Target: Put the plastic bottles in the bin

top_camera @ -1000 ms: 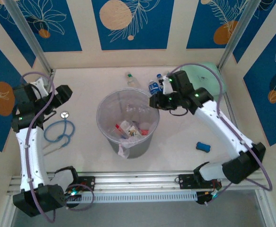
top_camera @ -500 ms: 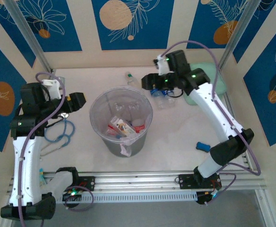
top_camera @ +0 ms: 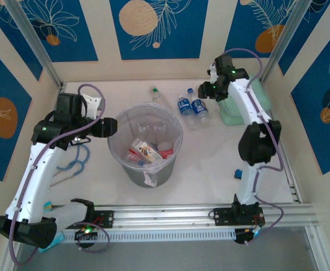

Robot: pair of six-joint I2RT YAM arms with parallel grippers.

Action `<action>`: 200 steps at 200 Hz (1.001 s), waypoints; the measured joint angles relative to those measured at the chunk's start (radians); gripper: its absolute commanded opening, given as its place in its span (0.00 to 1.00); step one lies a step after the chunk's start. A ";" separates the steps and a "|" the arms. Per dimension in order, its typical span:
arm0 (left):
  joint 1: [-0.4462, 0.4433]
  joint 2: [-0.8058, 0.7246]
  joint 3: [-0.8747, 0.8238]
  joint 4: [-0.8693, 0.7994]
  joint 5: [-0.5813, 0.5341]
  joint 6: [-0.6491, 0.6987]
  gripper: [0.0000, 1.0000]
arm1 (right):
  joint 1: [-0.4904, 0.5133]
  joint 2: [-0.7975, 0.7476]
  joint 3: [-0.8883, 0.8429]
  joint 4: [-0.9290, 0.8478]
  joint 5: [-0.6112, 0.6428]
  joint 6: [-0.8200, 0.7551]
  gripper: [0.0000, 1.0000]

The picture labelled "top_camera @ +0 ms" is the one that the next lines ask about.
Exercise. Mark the mint green zip pouch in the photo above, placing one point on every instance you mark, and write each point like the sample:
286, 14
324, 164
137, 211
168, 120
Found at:
230, 113

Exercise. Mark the clear bottle blue label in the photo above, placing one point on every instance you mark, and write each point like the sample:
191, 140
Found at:
200, 108
185, 108

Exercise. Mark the clear plastic jar white rim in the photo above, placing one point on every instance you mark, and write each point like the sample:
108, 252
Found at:
165, 146

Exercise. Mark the aluminium frame post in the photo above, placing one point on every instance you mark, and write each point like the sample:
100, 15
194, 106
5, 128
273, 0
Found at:
33, 42
283, 42

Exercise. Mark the clear bottle green neck label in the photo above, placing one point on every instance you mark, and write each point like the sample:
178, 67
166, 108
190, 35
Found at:
214, 111
156, 97

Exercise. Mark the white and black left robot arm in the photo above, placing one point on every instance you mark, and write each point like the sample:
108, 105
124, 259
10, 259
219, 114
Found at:
32, 180

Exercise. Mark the small blue object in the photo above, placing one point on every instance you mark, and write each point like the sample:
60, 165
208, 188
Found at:
238, 173

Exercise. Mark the black controller board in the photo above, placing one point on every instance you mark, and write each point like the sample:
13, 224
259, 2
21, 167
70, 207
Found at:
86, 234
247, 235

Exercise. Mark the blue stethoscope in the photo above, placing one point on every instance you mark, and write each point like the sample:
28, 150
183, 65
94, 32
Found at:
87, 158

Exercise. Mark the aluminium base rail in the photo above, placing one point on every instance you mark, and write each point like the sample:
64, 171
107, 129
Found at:
167, 216

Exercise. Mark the clear plastic bin liner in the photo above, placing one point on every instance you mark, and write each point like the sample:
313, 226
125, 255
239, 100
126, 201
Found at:
151, 179

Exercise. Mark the small white printed carton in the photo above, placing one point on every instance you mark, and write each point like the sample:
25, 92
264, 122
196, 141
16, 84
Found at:
145, 149

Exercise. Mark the teal cardboard box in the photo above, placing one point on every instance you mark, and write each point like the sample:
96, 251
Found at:
58, 240

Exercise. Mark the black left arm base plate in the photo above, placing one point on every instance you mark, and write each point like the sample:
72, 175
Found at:
105, 218

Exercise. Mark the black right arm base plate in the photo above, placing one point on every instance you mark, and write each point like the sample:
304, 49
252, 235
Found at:
223, 216

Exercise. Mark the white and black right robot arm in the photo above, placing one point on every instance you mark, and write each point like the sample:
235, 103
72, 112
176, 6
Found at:
247, 101

